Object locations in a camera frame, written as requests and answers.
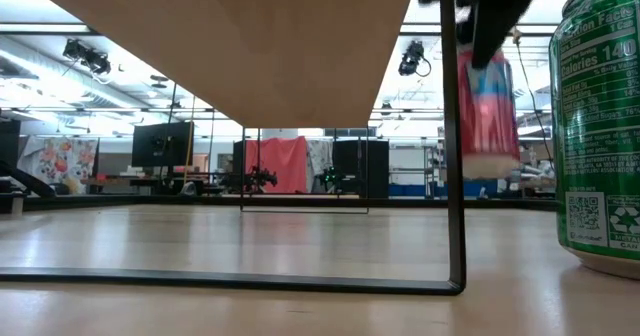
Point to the blue storage bins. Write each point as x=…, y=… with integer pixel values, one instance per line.
x=425, y=190

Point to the black panel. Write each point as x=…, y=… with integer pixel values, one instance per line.
x=9, y=143

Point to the floral patterned cloth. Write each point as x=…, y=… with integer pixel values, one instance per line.
x=55, y=161

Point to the black table frame rails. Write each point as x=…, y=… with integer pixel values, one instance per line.
x=150, y=200

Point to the black computer monitor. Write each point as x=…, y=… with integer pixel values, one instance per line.
x=162, y=143

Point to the white patterned cloth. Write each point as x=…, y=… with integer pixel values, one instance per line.
x=320, y=156

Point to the red soda can blue logo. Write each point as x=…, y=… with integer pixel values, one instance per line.
x=492, y=126

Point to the orange cloth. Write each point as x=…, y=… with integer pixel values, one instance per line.
x=280, y=163

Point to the wooden shelf black metal frame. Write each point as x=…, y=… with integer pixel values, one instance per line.
x=250, y=51

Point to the cluttered desk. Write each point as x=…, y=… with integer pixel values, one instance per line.
x=125, y=181

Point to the background black robot arm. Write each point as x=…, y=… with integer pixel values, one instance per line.
x=260, y=178
x=330, y=178

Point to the black cabinet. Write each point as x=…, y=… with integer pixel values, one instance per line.
x=375, y=166

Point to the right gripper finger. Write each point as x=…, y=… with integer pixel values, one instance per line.
x=465, y=21
x=500, y=6

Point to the small silver metal bracket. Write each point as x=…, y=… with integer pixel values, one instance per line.
x=17, y=205

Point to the black ceiling camera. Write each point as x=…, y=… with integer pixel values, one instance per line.
x=87, y=58
x=412, y=56

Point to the green Sprite can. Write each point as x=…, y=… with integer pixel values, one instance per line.
x=600, y=126

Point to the cluttered wooden table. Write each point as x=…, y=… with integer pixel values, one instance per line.
x=537, y=176

